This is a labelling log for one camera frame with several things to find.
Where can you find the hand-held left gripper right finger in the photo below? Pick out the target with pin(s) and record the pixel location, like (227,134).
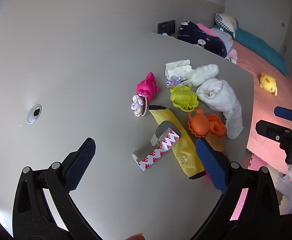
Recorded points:
(212,165)

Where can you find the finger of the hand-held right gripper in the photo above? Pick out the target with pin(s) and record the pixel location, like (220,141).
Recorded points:
(285,113)
(268,130)

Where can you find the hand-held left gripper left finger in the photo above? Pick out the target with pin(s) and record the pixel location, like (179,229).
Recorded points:
(79,165)

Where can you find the yellow plastic packet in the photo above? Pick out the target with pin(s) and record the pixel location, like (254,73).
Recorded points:
(185,152)

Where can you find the orange plastic toy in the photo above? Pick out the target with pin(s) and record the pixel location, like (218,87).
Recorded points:
(204,126)

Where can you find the white towel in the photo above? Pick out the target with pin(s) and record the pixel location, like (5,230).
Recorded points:
(223,100)

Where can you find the silver adhesive hook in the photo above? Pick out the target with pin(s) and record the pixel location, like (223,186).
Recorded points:
(158,152)

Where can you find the yellow-green plastic toy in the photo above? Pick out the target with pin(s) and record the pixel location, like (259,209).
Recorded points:
(184,98)

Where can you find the white fluffy cloth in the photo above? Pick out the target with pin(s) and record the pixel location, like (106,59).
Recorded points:
(202,75)

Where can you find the small white bottle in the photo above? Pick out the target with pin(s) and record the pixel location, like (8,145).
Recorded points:
(185,82)

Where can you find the pink plastic toy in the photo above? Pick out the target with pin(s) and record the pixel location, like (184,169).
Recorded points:
(147,87)

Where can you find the pink bed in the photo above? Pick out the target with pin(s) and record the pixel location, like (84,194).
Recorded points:
(268,107)

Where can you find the yellow plush toy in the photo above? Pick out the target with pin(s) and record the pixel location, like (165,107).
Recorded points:
(268,82)

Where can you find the foam floor mat tiles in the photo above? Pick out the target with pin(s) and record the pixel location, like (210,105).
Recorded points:
(283,187)

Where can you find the teal pillow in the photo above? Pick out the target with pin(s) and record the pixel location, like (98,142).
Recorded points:
(260,47)

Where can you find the pink cartoon blanket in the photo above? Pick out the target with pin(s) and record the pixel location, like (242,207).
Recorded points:
(232,56)

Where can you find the light blue folded blanket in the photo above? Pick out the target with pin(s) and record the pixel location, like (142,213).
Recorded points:
(223,35)

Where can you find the checkered patchwork pillow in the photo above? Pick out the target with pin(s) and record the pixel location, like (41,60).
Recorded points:
(227,22)

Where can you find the navy printed blanket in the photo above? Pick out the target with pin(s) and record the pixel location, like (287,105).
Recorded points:
(200,40)

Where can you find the pink fleece blanket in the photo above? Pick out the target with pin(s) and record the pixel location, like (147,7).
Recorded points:
(205,29)

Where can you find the light blue cloth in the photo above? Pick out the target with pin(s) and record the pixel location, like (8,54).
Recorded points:
(164,34)

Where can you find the black wall socket panel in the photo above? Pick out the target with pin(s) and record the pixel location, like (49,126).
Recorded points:
(165,26)

